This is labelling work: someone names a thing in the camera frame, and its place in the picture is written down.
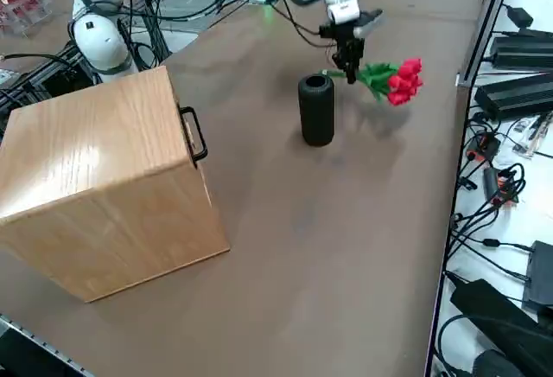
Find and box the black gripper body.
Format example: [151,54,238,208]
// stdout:
[318,22,366,50]

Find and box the red tulip bouquet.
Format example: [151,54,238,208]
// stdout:
[319,57,424,108]

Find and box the black cylindrical vase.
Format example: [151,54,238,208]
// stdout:
[297,73,336,148]

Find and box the orange and black device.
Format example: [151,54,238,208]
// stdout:
[465,131,502,163]
[482,165,519,208]

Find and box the large black power brick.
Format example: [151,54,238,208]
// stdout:
[474,73,553,119]
[491,30,553,70]

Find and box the small black power adapter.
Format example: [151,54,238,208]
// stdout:
[505,4,535,29]

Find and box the wooden drawer box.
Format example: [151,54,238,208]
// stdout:
[0,65,232,304]

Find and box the clear acrylic shelf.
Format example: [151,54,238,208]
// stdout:
[0,0,53,40]

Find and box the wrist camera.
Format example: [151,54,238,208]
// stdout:
[352,9,385,40]

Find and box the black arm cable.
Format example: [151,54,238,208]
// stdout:
[241,0,336,48]

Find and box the aluminium profile post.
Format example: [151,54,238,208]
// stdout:
[456,0,519,87]

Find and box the black drawer handle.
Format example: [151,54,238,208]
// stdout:
[179,105,209,169]

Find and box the black aluminium frame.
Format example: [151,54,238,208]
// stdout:
[0,50,103,108]

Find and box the black cable hub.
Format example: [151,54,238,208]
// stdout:
[521,240,553,311]

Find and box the aluminium rail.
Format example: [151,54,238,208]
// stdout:
[0,312,95,377]

